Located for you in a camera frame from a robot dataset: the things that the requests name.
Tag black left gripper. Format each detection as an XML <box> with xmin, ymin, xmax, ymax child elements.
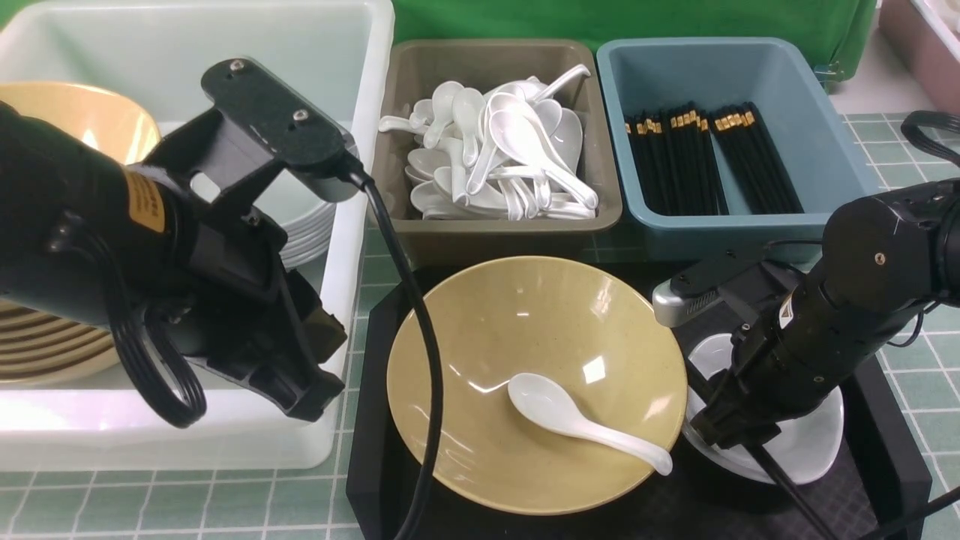
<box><xmin>142</xmin><ymin>112</ymin><xmax>347</xmax><ymax>422</ymax></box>

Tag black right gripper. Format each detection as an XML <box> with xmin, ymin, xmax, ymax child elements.
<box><xmin>691</xmin><ymin>263</ymin><xmax>923</xmax><ymax>449</ymax></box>

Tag white square side dish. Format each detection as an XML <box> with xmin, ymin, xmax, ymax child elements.
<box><xmin>682</xmin><ymin>334</ymin><xmax>845</xmax><ymax>485</ymax></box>

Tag black chopstick pair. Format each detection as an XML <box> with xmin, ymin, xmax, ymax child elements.
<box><xmin>683</xmin><ymin>358</ymin><xmax>838</xmax><ymax>539</ymax></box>

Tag yellow noodle bowl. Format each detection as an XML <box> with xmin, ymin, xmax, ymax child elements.
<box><xmin>424</xmin><ymin>256</ymin><xmax>687</xmax><ymax>516</ymax></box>

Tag white ceramic soup spoon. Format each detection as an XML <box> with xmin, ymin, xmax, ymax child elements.
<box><xmin>507</xmin><ymin>373</ymin><xmax>674</xmax><ymax>476</ymax></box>

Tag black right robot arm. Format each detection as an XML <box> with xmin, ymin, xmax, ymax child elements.
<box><xmin>691</xmin><ymin>178</ymin><xmax>958</xmax><ymax>449</ymax></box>

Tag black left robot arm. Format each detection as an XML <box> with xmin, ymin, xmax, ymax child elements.
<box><xmin>2</xmin><ymin>105</ymin><xmax>347</xmax><ymax>428</ymax></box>

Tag stack of white dishes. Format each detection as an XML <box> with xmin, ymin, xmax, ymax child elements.
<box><xmin>255</xmin><ymin>173</ymin><xmax>337</xmax><ymax>268</ymax></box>

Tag black serving tray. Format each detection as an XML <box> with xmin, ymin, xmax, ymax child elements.
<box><xmin>346</xmin><ymin>286</ymin><xmax>932</xmax><ymax>539</ymax></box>

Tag right bundle black chopsticks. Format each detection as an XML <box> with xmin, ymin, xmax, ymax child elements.
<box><xmin>709</xmin><ymin>102</ymin><xmax>805</xmax><ymax>215</ymax></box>

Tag bundle black chopsticks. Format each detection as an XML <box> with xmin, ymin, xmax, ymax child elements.
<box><xmin>709</xmin><ymin>102</ymin><xmax>805</xmax><ymax>215</ymax></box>
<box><xmin>624</xmin><ymin>101</ymin><xmax>729</xmax><ymax>218</ymax></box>

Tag stack of yellow bowls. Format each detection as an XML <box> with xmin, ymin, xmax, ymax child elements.
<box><xmin>1</xmin><ymin>81</ymin><xmax>161</xmax><ymax>387</ymax></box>

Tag blue plastic bin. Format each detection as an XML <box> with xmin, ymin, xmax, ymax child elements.
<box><xmin>596</xmin><ymin>37</ymin><xmax>878</xmax><ymax>261</ymax></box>

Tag left bundle black chopsticks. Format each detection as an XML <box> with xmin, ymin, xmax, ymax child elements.
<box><xmin>624</xmin><ymin>101</ymin><xmax>729</xmax><ymax>218</ymax></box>

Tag large white plastic tub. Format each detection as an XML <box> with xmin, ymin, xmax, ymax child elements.
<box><xmin>2</xmin><ymin>1</ymin><xmax>395</xmax><ymax>471</ymax></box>

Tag brown plastic bin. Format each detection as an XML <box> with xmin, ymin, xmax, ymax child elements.
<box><xmin>371</xmin><ymin>40</ymin><xmax>623</xmax><ymax>268</ymax></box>

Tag pile of white spoons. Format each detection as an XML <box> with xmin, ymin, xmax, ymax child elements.
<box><xmin>379</xmin><ymin>64</ymin><xmax>599</xmax><ymax>221</ymax></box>

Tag green cloth backdrop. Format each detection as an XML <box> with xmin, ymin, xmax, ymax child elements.
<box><xmin>393</xmin><ymin>1</ymin><xmax>878</xmax><ymax>81</ymax></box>

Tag pink bin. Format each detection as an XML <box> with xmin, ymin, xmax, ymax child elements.
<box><xmin>879</xmin><ymin>1</ymin><xmax>959</xmax><ymax>114</ymax></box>

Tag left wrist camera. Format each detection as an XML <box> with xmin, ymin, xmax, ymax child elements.
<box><xmin>201</xmin><ymin>58</ymin><xmax>364</xmax><ymax>204</ymax></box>

